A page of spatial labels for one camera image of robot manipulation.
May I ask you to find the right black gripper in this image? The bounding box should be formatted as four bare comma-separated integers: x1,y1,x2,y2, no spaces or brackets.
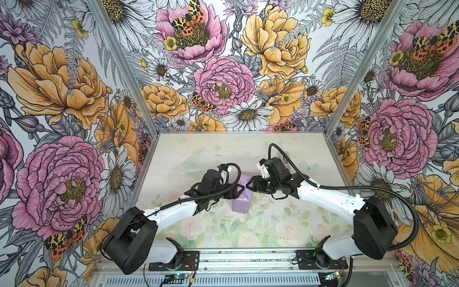
246,175,282,196

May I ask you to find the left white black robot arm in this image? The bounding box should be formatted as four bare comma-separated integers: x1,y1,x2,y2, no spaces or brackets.
100,163,243,275

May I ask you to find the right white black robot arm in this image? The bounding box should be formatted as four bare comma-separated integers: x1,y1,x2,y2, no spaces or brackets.
246,157,398,269

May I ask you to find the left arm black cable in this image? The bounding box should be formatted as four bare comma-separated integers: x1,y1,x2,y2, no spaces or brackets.
97,162,243,259

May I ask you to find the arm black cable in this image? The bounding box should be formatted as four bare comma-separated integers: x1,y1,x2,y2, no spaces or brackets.
97,162,243,259
267,142,421,252

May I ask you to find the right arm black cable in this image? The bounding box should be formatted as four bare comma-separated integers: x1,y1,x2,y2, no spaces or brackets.
267,142,421,252

